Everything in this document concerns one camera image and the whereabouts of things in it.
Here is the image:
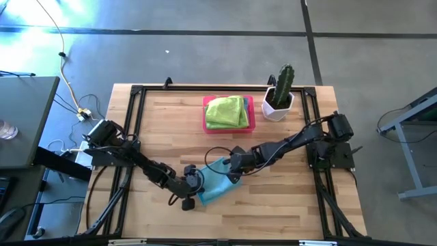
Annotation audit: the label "silver metal bracket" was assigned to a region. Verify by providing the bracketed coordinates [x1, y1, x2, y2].
[107, 238, 148, 246]
[298, 240, 338, 246]

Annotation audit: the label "yellow floor cable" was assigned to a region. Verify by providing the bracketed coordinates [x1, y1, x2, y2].
[33, 0, 83, 112]

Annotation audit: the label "white power box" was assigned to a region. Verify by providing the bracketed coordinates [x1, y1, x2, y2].
[73, 139, 95, 170]

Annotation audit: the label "black desk crossbar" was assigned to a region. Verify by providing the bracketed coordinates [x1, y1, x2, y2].
[33, 146, 93, 182]

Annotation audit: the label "white power plugs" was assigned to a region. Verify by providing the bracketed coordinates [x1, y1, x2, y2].
[75, 107, 93, 123]

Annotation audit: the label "black computer mouse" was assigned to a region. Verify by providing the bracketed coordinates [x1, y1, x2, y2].
[0, 207, 27, 240]

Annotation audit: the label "grey desk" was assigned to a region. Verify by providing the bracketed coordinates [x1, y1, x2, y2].
[0, 77, 61, 170]

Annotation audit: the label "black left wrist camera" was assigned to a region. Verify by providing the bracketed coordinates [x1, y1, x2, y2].
[181, 197, 196, 212]

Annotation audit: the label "black aluminium table frame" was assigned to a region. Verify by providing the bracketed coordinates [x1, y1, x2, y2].
[76, 77, 368, 240]

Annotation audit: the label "green microfiber towel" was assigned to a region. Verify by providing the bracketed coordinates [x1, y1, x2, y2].
[205, 96, 245, 126]
[204, 105, 250, 130]

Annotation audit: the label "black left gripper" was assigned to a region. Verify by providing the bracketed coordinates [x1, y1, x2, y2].
[172, 165, 207, 201]

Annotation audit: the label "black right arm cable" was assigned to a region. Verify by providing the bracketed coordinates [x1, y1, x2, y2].
[203, 146, 260, 177]

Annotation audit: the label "grey metal table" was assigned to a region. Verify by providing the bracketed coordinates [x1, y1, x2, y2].
[377, 87, 437, 201]

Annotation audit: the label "green cactus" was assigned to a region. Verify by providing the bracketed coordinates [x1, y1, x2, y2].
[272, 63, 296, 107]

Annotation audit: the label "pink translucent plastic bin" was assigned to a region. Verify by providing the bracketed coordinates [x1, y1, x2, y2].
[202, 94, 256, 134]

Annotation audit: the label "dark teal microfiber towel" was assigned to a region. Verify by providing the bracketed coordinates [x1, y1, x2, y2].
[197, 156, 244, 206]

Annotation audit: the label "clear drinking glass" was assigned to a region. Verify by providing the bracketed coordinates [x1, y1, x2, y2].
[0, 119, 18, 140]

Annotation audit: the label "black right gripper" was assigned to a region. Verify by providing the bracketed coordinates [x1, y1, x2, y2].
[224, 146, 260, 185]

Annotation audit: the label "black floor cable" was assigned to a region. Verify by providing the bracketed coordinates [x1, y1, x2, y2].
[0, 70, 37, 78]
[375, 97, 437, 144]

